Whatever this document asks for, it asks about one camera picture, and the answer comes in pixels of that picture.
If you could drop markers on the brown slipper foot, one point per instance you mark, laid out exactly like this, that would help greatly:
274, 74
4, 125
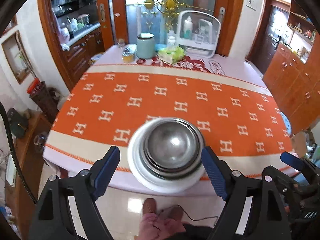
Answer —
176, 213
149, 206

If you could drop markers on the large steel bowl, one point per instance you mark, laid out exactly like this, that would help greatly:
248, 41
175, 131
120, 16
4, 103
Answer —
170, 174

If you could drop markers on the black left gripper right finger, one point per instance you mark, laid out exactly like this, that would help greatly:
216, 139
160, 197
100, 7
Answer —
253, 208

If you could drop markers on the white dish rack box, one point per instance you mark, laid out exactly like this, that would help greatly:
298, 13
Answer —
198, 33

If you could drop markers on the dark brown door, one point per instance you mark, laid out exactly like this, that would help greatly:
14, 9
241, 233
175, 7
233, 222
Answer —
270, 31

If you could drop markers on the pink printed tablecloth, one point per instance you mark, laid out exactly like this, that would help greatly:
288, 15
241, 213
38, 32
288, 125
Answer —
165, 64

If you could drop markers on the plain white plate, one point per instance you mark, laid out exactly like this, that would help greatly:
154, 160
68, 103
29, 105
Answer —
151, 181

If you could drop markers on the green tissue pack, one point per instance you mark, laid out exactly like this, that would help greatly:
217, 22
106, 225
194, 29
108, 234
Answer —
171, 54

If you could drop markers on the mint green canister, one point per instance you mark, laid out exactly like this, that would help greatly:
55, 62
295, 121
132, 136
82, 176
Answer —
145, 46

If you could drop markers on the wooden side cabinet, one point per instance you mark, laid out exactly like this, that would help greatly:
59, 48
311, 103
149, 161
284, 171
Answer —
31, 164

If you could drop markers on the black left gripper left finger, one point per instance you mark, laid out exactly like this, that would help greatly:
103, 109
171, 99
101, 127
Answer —
52, 218

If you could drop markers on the yellow tin can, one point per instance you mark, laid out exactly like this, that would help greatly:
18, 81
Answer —
128, 54

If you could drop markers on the small copper steel bowl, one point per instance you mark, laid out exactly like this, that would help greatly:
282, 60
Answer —
171, 144

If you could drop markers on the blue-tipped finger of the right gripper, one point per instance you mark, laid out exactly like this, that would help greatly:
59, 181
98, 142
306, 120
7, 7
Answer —
291, 158

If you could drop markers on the gold flower decoration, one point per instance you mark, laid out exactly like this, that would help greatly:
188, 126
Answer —
166, 12

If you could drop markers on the orange H-pattern blanket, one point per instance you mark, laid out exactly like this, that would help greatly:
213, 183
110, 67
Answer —
239, 120

